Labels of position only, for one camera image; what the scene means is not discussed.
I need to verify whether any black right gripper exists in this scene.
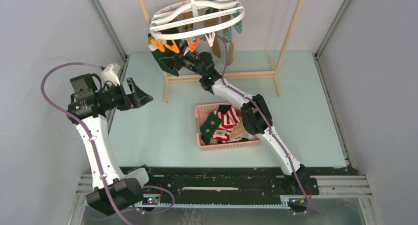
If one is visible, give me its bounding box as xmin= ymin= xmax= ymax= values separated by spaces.
xmin=159 ymin=44 xmax=205 ymax=77

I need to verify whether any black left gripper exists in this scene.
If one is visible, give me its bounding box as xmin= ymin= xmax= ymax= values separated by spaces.
xmin=97 ymin=77 xmax=152 ymax=112

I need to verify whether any black blue white sock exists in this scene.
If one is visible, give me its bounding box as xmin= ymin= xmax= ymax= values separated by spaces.
xmin=217 ymin=105 xmax=232 ymax=114

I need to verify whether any red white striped sock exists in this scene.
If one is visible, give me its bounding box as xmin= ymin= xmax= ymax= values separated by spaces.
xmin=212 ymin=122 xmax=236 ymax=143
xmin=213 ymin=108 xmax=242 ymax=129

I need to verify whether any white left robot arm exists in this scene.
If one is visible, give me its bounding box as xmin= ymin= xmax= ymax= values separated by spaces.
xmin=68 ymin=74 xmax=156 ymax=216

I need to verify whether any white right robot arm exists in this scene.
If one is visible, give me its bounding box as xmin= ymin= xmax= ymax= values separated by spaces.
xmin=175 ymin=52 xmax=310 ymax=194

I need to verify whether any white oval clip hanger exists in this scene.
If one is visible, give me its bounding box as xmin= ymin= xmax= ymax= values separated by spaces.
xmin=149 ymin=0 xmax=245 ymax=40

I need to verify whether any wooden hanger rack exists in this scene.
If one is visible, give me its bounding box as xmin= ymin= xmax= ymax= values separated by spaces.
xmin=135 ymin=0 xmax=309 ymax=103

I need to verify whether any brown argyle sock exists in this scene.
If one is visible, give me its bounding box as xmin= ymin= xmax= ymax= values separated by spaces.
xmin=181 ymin=11 xmax=197 ymax=33

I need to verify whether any pink plastic basket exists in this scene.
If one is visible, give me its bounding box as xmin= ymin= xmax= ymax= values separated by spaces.
xmin=195 ymin=103 xmax=261 ymax=150

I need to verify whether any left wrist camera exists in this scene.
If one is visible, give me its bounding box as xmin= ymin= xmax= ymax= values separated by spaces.
xmin=101 ymin=63 xmax=122 ymax=86

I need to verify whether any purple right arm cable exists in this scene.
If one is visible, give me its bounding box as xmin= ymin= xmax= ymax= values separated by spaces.
xmin=215 ymin=35 xmax=325 ymax=217

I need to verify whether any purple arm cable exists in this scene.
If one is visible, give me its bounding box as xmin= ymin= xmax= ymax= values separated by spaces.
xmin=215 ymin=35 xmax=325 ymax=217
xmin=40 ymin=62 xmax=176 ymax=225

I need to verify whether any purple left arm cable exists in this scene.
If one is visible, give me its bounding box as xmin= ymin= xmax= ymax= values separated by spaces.
xmin=40 ymin=62 xmax=176 ymax=225

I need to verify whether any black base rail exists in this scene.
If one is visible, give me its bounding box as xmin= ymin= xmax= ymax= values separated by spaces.
xmin=148 ymin=166 xmax=303 ymax=206

